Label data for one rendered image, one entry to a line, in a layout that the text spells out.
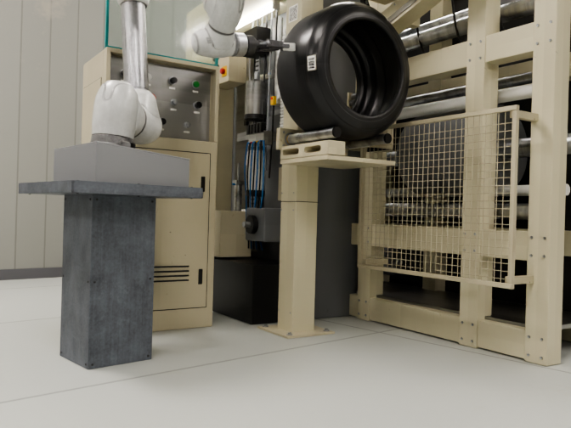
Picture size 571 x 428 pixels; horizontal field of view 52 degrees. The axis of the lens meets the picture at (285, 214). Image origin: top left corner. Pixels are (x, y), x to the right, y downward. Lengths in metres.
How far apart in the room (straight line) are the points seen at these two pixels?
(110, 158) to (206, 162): 0.86
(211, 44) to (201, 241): 1.02
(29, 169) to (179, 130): 2.28
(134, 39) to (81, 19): 2.76
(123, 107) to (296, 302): 1.18
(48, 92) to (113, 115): 2.84
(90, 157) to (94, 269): 0.39
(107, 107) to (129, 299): 0.71
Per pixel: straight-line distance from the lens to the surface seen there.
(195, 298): 2.86
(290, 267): 2.75
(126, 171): 2.11
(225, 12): 2.17
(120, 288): 2.21
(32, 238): 4.97
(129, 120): 2.28
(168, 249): 2.78
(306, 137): 2.55
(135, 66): 2.53
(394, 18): 2.95
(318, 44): 2.42
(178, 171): 2.21
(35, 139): 4.99
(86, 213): 2.18
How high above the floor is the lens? 0.56
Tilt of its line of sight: level
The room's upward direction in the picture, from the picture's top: 2 degrees clockwise
